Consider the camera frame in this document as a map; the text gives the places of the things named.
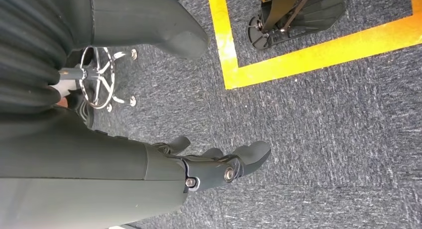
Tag black machine foot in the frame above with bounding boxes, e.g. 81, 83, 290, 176
247, 0, 347, 51

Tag chrome base stool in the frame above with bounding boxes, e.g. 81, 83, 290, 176
59, 46, 138, 114

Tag wide yellow floor tape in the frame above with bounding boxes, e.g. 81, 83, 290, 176
207, 0, 422, 90

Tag person's black shoe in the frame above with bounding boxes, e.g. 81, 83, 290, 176
67, 89, 96, 129

